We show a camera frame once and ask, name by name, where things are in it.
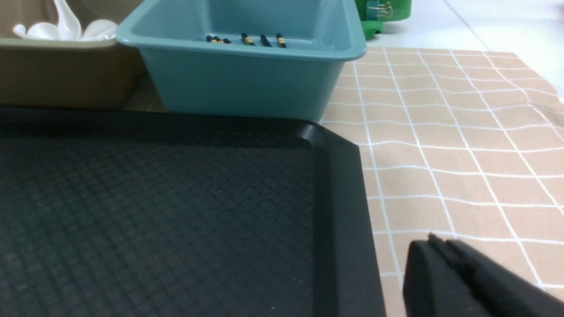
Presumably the pink checked tablecloth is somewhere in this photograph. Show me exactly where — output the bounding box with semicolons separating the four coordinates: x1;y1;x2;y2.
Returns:
320;48;563;317

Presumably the black chopstick gold band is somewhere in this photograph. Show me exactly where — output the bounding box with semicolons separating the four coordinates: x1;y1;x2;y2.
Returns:
241;33;255;46
276;33;287;48

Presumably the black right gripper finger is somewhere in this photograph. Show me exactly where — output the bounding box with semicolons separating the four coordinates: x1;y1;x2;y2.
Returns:
403;233;564;317

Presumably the green cloth backdrop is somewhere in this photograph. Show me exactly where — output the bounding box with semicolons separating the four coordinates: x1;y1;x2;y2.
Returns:
355;0;412;41

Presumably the black plastic serving tray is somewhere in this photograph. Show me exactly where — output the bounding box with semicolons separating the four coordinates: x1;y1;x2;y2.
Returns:
0;107;386;317

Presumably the white spoon front left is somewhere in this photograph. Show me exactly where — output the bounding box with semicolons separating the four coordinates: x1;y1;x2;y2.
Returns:
12;22;60;41

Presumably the olive plastic spoon bin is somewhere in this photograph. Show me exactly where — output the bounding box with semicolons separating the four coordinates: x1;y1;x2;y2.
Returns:
0;0;147;109

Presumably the teal plastic chopstick bin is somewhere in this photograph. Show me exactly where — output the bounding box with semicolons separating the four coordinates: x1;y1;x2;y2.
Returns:
115;0;367;122

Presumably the white spoon upright bowl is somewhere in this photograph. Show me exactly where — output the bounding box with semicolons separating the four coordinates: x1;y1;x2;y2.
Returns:
79;19;118;42

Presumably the white ceramic soup spoon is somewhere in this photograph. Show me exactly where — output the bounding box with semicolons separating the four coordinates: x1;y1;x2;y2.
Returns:
53;0;82;41

